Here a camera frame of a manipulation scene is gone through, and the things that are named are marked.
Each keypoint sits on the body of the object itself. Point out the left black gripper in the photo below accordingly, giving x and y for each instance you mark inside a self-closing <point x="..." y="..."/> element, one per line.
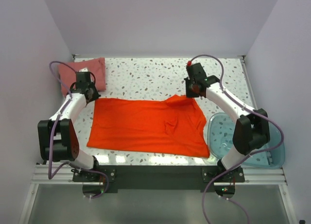
<point x="95" y="95"/>

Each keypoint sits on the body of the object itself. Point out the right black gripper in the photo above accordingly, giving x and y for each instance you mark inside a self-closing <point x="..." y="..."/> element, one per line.
<point x="188" y="94"/>

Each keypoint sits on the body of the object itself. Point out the orange t shirt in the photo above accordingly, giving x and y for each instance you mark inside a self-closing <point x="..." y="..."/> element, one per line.
<point x="173" y="126"/>

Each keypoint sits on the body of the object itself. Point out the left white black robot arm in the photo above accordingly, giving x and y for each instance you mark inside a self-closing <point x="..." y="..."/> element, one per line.
<point x="58" y="141"/>

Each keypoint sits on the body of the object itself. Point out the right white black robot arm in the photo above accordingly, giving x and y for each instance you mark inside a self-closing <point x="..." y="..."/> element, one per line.
<point x="251" y="130"/>

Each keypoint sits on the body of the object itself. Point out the folded pink t shirt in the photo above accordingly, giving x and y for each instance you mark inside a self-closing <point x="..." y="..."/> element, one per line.
<point x="96" y="66"/>

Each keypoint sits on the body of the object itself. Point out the clear blue plastic bin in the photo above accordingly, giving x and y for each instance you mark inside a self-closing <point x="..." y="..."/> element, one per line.
<point x="220" y="132"/>

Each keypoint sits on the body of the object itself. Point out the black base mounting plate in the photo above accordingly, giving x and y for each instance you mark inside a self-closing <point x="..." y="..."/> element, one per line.
<point x="111" y="179"/>

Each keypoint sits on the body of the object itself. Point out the aluminium frame rail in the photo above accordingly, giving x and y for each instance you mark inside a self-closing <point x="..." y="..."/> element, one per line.
<point x="246" y="195"/>

